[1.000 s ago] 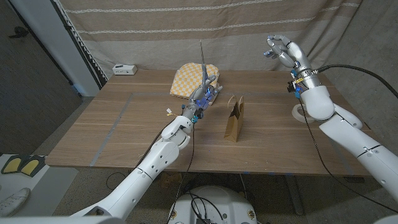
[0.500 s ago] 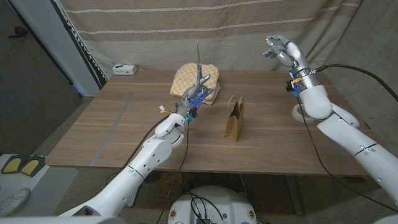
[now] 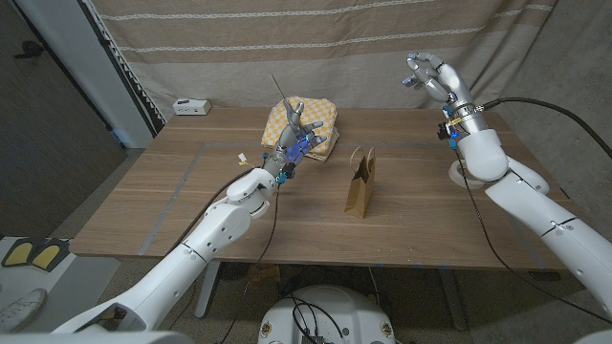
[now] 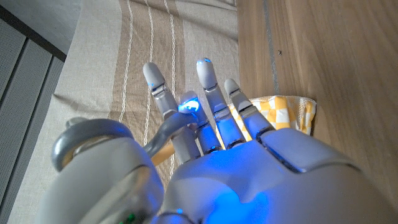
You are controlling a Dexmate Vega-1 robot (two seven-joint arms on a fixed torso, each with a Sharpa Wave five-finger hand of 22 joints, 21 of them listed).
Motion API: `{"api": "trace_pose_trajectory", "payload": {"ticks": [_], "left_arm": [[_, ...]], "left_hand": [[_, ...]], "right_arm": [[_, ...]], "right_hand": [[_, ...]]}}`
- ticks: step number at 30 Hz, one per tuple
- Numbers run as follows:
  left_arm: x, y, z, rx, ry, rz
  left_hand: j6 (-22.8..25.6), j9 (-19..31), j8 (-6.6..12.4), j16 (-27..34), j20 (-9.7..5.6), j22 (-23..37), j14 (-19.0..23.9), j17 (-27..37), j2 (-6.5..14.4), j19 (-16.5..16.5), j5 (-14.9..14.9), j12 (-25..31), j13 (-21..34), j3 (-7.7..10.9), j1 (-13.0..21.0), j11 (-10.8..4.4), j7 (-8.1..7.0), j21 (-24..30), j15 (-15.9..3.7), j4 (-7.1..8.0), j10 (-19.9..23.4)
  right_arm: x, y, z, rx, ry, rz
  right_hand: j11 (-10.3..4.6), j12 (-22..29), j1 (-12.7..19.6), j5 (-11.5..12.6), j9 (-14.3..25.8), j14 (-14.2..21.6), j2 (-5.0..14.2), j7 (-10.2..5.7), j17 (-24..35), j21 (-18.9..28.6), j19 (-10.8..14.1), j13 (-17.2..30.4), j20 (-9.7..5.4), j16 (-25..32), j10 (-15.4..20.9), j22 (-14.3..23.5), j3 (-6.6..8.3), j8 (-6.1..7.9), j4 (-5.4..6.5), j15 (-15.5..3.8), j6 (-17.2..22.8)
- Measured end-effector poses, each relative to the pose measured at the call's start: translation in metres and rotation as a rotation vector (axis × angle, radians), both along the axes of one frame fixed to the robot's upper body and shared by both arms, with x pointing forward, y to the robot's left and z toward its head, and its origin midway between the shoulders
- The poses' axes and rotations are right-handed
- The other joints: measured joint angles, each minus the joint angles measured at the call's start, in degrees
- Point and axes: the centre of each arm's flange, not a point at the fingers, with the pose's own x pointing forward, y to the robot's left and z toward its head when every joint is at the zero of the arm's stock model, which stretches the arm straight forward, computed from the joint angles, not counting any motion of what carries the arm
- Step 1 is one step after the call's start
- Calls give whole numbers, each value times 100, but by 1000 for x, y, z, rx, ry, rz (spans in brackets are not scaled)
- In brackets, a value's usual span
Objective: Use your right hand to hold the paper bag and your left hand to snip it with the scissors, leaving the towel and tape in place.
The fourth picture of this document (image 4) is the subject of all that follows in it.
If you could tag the yellow white checkered towel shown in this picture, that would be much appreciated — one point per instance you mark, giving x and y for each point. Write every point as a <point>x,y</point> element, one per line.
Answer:
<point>280,112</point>

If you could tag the beige striped curtain backdrop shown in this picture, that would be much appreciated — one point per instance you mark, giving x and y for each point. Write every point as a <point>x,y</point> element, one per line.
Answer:
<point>102,77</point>

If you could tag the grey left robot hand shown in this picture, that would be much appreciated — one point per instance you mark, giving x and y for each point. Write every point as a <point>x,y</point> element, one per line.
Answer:
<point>248,180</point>

